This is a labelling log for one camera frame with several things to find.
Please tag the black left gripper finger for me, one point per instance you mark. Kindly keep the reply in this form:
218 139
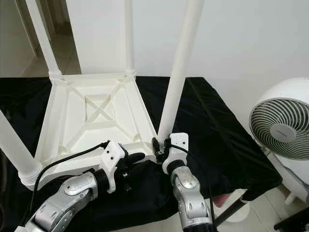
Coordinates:
134 157
141 166

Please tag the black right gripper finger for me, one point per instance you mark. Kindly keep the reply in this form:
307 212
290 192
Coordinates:
157 147

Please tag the white plastic children tabletop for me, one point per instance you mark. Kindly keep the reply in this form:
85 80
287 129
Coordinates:
96 125

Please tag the pink plastic piece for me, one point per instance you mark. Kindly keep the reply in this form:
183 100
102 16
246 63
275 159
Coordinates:
219 200

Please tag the black metal table leg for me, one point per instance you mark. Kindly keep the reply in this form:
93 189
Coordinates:
231 211

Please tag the black metal shelf rack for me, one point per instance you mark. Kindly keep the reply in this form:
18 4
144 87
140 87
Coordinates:
292 226

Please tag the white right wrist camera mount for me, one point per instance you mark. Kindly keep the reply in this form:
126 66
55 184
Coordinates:
178 145

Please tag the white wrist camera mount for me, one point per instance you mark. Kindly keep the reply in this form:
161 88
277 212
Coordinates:
178 145
112 159

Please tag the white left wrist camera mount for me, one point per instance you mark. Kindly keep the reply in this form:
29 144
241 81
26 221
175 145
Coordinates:
112 159

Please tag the white pedestal fan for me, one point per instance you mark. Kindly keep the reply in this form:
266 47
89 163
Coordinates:
282 125

